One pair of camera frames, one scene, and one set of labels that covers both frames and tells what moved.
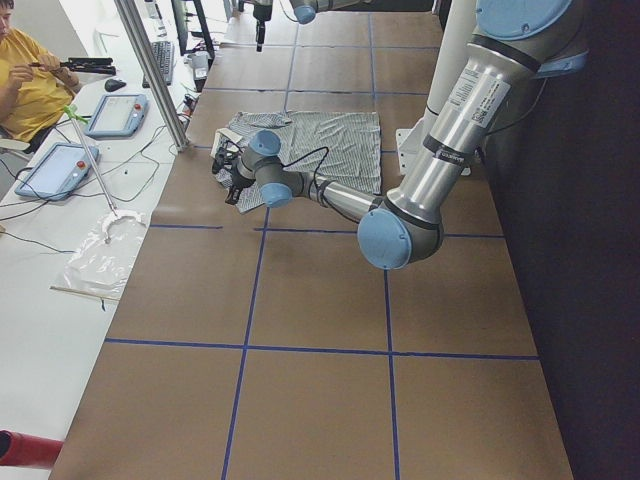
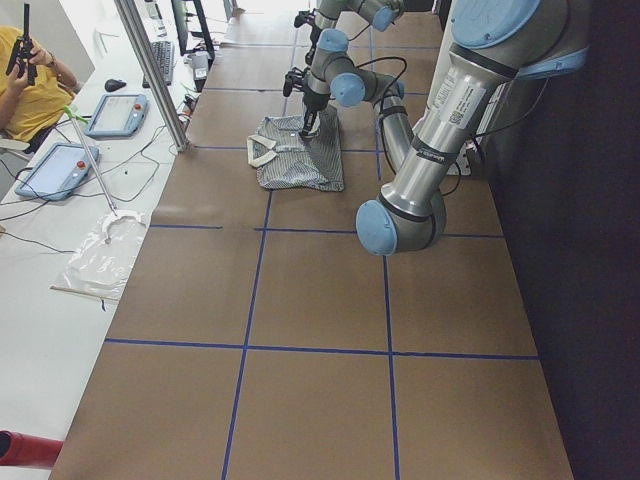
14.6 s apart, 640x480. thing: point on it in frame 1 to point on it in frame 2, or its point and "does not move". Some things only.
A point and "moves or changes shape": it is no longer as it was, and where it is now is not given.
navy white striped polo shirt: (342, 146) moves or changes shape
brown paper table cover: (265, 346) does not move
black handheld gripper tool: (101, 65) to (24, 53)
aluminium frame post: (147, 58) does not move
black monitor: (179, 10) does not move
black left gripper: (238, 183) to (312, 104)
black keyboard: (163, 53) does not move
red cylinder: (26, 450) does not move
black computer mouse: (112, 85) does not move
